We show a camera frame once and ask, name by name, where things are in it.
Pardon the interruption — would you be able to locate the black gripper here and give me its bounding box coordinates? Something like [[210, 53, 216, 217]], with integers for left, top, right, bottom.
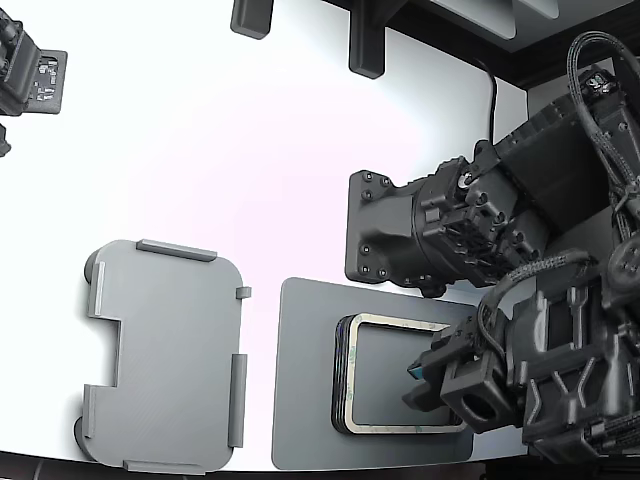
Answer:
[[402, 348, 527, 434]]

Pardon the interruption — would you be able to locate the gray plastic tray box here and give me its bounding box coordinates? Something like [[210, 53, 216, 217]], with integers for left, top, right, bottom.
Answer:
[[73, 238, 253, 475]]

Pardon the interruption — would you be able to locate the stack of black frames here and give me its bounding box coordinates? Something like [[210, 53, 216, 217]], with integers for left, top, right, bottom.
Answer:
[[329, 313, 466, 435]]

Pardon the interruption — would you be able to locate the dark gray rubber mat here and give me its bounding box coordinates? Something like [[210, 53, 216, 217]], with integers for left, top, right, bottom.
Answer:
[[271, 276, 476, 471]]

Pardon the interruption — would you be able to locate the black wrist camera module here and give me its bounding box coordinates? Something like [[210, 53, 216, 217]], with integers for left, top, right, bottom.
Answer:
[[428, 312, 489, 362]]

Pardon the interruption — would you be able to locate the gray braided cable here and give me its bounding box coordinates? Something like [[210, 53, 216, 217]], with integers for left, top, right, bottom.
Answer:
[[477, 252, 601, 361]]

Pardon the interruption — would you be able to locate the thin black cable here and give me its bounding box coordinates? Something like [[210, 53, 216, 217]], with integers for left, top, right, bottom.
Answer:
[[472, 57, 499, 146]]

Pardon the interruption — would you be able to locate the braided cable bundle on arm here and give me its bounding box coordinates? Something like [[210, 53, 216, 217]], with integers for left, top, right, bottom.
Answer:
[[567, 29, 640, 241]]

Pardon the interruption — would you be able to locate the long black post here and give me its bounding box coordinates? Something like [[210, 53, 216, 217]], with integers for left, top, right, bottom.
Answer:
[[348, 0, 387, 79]]

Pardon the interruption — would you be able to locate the black shelf frame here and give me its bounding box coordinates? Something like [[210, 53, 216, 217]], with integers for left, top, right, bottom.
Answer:
[[319, 0, 640, 92]]

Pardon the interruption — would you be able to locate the short black post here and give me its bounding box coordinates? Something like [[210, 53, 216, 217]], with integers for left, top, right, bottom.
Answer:
[[229, 0, 274, 39]]

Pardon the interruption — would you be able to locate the black camera unit with board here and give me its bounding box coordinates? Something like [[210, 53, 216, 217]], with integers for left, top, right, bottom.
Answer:
[[0, 0, 69, 119]]

